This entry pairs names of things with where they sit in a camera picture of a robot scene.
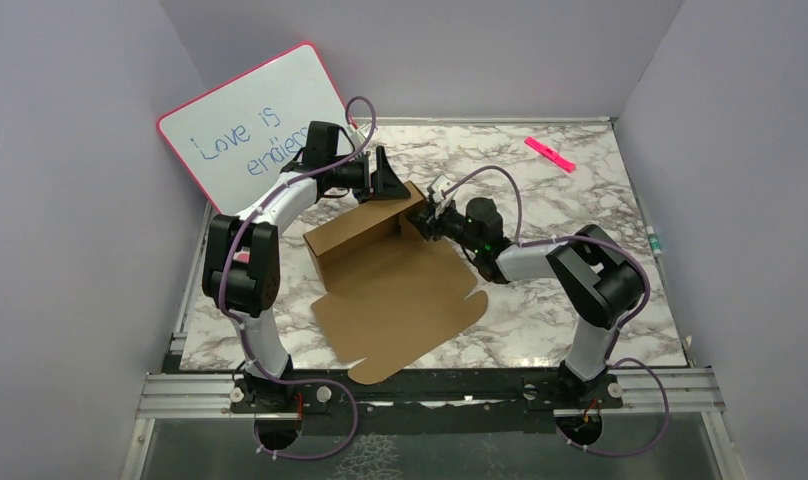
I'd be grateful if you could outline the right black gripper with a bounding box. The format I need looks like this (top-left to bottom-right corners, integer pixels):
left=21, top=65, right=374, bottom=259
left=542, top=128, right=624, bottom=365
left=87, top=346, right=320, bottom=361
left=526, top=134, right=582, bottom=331
left=407, top=199, right=482, bottom=254

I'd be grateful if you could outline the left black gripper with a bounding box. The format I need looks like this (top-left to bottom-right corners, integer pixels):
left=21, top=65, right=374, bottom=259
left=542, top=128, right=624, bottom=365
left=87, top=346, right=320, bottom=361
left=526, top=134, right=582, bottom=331
left=327, top=145, right=411, bottom=204

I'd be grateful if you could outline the brown cardboard box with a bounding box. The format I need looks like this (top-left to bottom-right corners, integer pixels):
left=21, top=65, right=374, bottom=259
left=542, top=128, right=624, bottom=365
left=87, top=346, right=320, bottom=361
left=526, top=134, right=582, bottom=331
left=304, top=183, right=488, bottom=385

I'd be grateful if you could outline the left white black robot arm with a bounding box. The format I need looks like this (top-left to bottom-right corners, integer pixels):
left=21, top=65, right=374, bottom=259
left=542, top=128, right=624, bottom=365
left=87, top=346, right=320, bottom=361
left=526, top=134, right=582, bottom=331
left=202, top=121, right=411, bottom=411

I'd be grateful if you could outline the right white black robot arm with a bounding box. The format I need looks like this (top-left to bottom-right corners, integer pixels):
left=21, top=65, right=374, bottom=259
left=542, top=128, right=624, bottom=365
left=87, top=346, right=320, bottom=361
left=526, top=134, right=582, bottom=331
left=407, top=197, right=649, bottom=407

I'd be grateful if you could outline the pink highlighter marker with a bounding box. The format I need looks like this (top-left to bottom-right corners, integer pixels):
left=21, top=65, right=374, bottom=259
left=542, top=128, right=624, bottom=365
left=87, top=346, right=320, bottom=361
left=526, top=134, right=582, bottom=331
left=524, top=137, right=576, bottom=173

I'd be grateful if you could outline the pink framed whiteboard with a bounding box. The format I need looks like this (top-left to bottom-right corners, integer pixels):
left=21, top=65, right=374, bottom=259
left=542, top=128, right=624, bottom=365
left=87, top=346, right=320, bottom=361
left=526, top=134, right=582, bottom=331
left=156, top=43, right=346, bottom=215

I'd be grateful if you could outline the pink whiteboard eraser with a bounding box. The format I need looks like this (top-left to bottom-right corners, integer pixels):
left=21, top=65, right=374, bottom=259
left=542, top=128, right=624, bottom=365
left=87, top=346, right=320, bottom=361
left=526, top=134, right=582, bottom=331
left=233, top=251, right=250, bottom=264

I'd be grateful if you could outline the green capped marker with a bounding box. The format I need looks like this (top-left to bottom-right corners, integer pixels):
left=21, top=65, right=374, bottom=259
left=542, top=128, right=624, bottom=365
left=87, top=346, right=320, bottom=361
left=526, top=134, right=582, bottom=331
left=646, top=226, right=662, bottom=257

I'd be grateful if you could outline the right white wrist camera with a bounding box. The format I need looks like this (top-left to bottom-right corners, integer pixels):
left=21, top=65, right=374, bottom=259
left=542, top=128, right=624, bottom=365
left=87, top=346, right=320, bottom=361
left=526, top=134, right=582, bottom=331
left=427, top=175, right=454, bottom=210

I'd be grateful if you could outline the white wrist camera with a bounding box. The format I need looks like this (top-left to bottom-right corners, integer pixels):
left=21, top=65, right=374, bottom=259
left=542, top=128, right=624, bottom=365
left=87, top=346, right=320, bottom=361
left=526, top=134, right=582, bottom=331
left=345, top=125, right=365, bottom=149
left=427, top=175, right=454, bottom=210

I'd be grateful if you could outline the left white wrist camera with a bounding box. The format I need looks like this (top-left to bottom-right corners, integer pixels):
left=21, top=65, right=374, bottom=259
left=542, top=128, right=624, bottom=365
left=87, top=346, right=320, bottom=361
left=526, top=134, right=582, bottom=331
left=345, top=125, right=365, bottom=149

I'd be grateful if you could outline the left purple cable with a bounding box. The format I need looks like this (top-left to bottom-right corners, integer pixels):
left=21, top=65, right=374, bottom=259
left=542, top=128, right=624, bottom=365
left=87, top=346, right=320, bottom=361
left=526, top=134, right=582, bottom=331
left=217, top=96, right=379, bottom=464

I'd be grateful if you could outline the purple cable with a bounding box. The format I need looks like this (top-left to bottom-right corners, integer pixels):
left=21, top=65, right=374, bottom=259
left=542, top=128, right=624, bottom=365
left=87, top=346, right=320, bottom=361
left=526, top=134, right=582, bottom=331
left=217, top=96, right=379, bottom=464
left=443, top=165, right=673, bottom=460

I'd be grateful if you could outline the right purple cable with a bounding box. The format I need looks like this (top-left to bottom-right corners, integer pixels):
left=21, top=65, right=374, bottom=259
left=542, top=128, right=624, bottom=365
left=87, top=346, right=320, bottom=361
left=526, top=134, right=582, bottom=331
left=443, top=165, right=673, bottom=460

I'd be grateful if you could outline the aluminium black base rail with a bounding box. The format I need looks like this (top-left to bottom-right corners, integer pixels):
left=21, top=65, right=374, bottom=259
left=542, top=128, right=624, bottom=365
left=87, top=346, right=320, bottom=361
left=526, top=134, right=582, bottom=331
left=122, top=367, right=745, bottom=479

